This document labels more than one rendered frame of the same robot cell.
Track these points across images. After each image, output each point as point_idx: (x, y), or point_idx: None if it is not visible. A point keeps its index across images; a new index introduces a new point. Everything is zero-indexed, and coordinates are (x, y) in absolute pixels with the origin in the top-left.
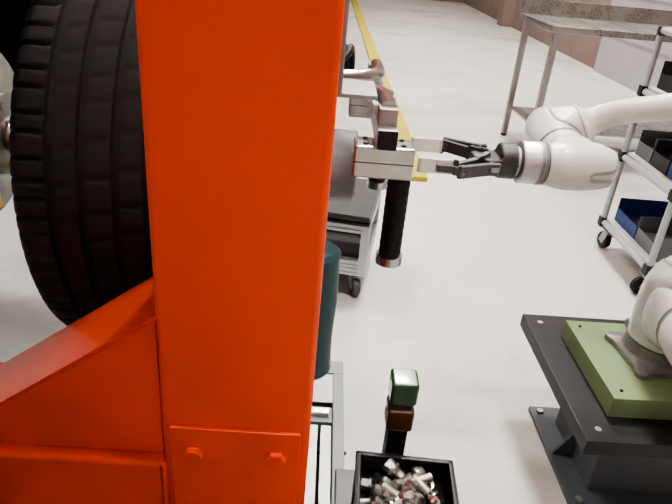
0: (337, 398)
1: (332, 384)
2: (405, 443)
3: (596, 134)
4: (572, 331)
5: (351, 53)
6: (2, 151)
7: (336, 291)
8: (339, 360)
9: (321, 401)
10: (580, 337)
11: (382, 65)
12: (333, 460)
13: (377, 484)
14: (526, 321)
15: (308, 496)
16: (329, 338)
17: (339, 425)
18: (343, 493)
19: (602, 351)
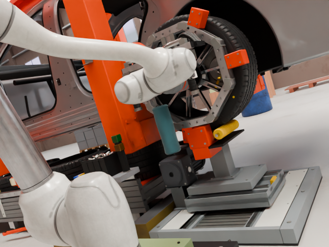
0: (256, 227)
1: (270, 226)
2: (118, 157)
3: (145, 69)
4: (176, 238)
5: (177, 37)
6: (216, 74)
7: (156, 121)
8: (324, 245)
9: (256, 223)
10: (167, 239)
11: (171, 41)
12: (213, 228)
13: (108, 151)
14: (225, 241)
15: (203, 227)
16: (162, 139)
17: (234, 229)
18: (130, 168)
19: (146, 245)
